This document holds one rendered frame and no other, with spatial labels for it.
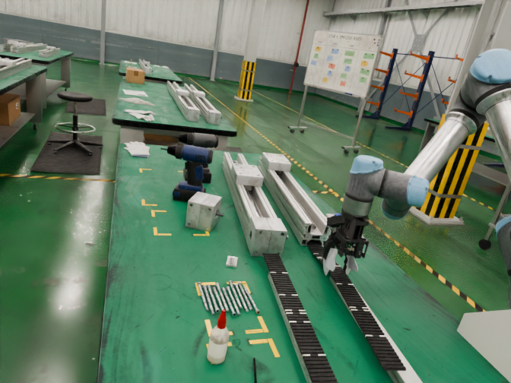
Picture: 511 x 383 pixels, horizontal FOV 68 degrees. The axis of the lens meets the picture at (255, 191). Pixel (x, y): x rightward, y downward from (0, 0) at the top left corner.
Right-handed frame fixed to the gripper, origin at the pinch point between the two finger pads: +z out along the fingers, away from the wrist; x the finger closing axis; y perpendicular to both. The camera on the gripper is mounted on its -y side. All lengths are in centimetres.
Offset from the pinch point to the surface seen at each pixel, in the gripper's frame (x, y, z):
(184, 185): -43, -50, -4
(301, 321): -18.1, 23.0, -0.6
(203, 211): -37.7, -26.5, -4.5
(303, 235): -3.0, -21.5, -0.3
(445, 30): 656, -912, -193
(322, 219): 3.4, -23.7, -5.4
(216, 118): -15, -213, -3
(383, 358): -3.0, 33.9, -0.1
